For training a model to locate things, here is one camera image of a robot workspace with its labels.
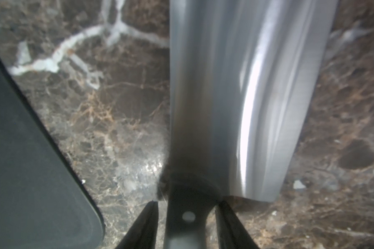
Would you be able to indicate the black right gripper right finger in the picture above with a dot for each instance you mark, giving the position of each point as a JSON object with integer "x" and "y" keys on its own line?
{"x": 231, "y": 232}

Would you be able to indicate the black cutting board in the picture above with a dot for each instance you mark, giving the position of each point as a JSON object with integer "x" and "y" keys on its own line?
{"x": 43, "y": 205}

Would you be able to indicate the black handled cleaver knife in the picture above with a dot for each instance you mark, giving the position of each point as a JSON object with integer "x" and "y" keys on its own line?
{"x": 242, "y": 75}

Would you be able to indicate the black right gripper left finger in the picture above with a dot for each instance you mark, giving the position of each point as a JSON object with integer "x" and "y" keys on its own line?
{"x": 142, "y": 234}

